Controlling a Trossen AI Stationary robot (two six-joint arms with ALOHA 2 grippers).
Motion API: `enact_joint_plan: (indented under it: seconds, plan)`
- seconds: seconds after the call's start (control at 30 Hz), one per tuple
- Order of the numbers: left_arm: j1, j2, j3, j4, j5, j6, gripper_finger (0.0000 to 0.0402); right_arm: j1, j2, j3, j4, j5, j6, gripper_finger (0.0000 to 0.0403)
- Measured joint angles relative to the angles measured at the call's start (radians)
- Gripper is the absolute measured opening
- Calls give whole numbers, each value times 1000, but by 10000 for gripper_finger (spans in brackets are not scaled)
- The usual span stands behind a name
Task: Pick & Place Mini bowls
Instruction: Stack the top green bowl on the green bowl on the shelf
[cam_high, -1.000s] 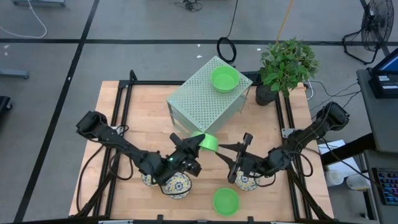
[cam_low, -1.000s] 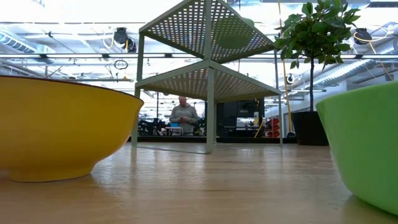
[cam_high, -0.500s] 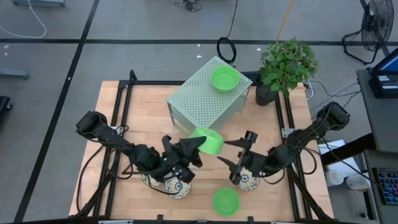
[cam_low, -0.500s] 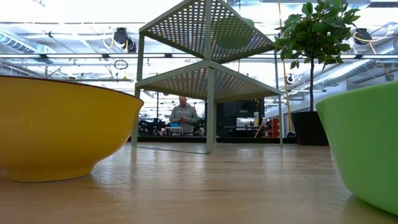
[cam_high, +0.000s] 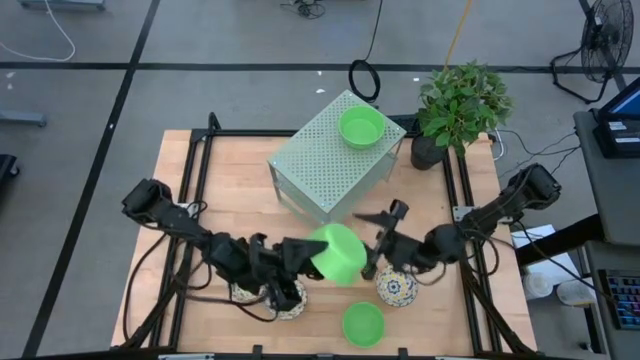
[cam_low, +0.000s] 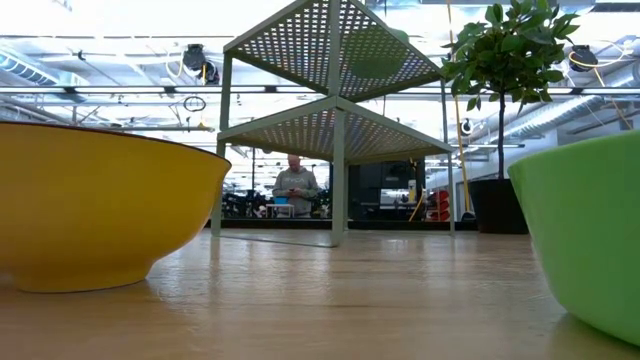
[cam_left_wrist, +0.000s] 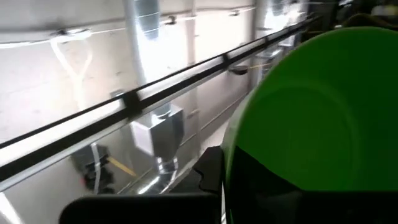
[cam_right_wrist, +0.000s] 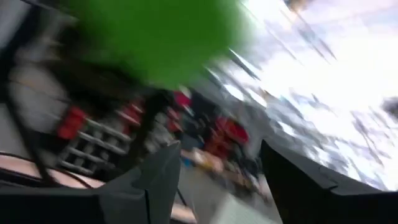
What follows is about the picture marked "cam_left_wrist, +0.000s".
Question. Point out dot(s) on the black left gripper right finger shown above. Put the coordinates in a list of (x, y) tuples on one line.
[(264, 202)]

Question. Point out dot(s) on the black ceiling light rail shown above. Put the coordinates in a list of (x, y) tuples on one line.
[(130, 104)]

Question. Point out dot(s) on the silver ventilation duct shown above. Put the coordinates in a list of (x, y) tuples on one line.
[(158, 133)]

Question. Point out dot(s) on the green plastic bowl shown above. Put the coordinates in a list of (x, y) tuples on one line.
[(326, 109)]

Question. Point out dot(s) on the black ceiling device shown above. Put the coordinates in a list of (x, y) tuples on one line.
[(93, 174)]

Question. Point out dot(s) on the white ceiling conduit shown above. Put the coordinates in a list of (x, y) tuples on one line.
[(76, 77)]

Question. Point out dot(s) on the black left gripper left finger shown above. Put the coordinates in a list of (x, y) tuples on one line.
[(140, 208)]

